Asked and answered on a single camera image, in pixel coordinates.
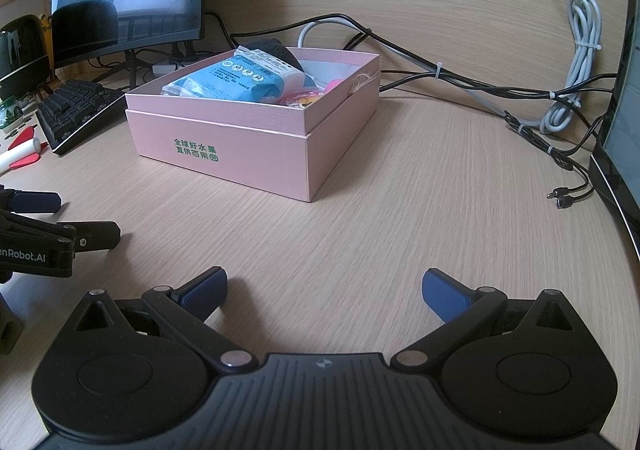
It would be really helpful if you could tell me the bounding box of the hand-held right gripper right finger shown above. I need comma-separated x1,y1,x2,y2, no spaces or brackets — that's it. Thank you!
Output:
391,269,573,371

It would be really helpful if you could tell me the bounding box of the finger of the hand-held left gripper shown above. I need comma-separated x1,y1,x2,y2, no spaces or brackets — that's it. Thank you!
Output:
0,187,62,214
0,209,122,252

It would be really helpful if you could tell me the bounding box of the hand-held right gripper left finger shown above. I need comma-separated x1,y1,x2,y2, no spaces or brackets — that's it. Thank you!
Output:
75,266,253,371

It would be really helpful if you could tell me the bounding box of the pink cardboard box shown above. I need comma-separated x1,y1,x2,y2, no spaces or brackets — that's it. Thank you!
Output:
124,46,382,203

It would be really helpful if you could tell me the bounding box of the blue tissue packet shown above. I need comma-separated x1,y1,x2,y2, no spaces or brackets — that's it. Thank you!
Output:
161,46,321,105

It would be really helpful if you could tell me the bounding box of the wooden desktop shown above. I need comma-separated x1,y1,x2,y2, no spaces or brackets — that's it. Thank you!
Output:
0,65,640,431

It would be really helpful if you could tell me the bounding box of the red and white rocket toy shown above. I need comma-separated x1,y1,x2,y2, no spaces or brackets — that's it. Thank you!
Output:
0,125,48,176

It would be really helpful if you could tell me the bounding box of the green and white packet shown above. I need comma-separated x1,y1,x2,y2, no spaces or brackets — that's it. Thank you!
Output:
0,93,28,133

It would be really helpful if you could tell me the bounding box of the black keyboard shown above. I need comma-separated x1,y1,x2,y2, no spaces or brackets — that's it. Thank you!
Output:
35,78,127,155

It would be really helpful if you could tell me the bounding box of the round black speaker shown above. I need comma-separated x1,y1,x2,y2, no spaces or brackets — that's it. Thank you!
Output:
0,14,55,101

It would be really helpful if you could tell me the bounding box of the black computer case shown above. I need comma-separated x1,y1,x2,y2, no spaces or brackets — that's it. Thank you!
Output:
587,0,640,258

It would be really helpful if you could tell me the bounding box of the black cable with jack plug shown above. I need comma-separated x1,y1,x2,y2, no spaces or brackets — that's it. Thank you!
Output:
505,111,595,211

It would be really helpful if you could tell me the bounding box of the grey power cable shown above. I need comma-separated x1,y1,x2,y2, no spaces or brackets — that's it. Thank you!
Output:
540,0,603,133

